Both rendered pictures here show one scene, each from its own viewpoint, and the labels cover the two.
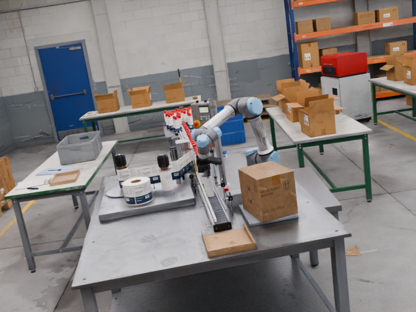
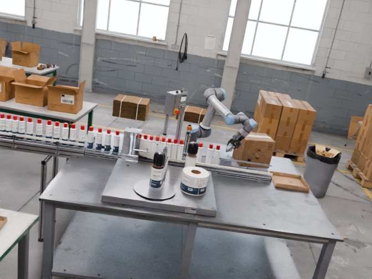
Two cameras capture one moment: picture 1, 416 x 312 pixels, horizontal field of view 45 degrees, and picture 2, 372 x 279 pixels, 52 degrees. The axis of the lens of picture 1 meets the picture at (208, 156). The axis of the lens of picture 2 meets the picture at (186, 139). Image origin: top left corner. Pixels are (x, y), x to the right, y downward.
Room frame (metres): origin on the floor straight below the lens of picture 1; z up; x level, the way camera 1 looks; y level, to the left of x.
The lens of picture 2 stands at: (3.44, 3.19, 2.18)
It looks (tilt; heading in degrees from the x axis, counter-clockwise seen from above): 19 degrees down; 272
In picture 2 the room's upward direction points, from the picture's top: 9 degrees clockwise
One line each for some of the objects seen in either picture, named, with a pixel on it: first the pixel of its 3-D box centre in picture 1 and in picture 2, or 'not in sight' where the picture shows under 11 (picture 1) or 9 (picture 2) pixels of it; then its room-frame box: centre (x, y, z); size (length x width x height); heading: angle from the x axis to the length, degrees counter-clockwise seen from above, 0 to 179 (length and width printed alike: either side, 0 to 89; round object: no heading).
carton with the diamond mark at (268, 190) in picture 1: (267, 190); (253, 149); (2.92, -0.33, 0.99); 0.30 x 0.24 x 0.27; 16
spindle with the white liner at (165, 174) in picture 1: (165, 174); (191, 159); (3.49, 0.32, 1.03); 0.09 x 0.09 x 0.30
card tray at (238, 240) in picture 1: (227, 239); (288, 180); (2.59, -0.04, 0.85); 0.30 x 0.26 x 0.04; 5
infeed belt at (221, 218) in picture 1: (205, 186); (179, 164); (3.59, 0.05, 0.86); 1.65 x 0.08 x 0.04; 5
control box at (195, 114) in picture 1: (204, 114); (175, 103); (3.70, -0.02, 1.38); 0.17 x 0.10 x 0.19; 60
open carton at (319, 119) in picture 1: (317, 114); (66, 94); (5.10, -1.20, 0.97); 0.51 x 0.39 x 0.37; 94
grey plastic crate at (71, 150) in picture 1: (80, 147); not in sight; (5.57, 1.41, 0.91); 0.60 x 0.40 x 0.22; 3
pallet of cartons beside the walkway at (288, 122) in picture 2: not in sight; (279, 123); (2.07, -3.61, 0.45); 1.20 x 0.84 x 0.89; 91
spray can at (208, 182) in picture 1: (208, 182); (216, 156); (3.27, 0.02, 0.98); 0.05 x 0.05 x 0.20
